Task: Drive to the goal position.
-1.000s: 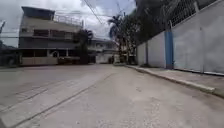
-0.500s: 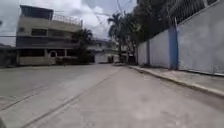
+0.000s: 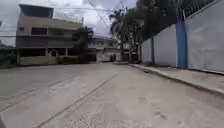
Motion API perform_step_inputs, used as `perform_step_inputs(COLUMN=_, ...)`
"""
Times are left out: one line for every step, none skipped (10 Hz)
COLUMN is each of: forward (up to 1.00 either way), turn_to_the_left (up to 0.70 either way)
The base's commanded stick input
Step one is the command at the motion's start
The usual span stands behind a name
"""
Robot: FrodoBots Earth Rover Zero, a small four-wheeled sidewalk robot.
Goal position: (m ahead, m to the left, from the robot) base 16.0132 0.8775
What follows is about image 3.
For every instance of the group of tall trees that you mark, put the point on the group of tall trees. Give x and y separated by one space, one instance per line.
146 20

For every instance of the multi-storey beige building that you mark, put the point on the multi-storey beige building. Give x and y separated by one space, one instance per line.
50 25

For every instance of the tree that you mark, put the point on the tree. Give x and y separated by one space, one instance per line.
83 36

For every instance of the white building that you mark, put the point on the white building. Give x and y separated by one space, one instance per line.
103 50

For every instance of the grey concrete road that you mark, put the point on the grey concrete road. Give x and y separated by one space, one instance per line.
100 96

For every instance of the concrete pavement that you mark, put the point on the concrete pavement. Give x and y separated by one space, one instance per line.
196 78

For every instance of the white wall with blue pillars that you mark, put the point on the white wall with blue pillars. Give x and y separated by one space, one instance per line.
203 43

